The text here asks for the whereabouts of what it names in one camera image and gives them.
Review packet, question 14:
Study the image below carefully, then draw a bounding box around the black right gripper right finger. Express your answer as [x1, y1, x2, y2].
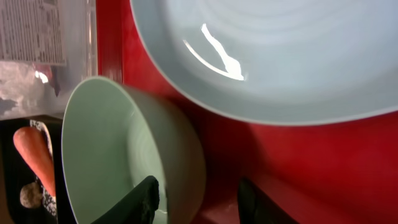
[238, 177, 298, 224]

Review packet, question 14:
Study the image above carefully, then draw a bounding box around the clear plastic bin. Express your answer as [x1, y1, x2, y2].
[1, 0, 98, 120]

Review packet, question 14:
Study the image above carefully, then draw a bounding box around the red snack wrapper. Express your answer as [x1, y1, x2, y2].
[32, 63, 61, 96]

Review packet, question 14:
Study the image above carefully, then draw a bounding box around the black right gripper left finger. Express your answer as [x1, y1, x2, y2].
[93, 175, 160, 224]

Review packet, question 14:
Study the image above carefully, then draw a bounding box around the mint green bowl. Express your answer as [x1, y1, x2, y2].
[62, 77, 206, 223]

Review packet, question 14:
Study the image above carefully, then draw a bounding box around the red plastic tray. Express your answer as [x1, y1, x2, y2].
[95, 0, 397, 223]

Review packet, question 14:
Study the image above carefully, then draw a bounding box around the orange carrot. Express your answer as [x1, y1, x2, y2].
[13, 127, 56, 197]

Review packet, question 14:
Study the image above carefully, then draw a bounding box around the black waste tray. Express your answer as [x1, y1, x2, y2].
[1, 116, 76, 223]

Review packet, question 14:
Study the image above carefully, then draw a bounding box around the light blue plate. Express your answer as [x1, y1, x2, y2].
[131, 0, 397, 126]

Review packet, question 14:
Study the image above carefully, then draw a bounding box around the brown food scrap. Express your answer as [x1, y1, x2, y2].
[20, 182, 43, 208]

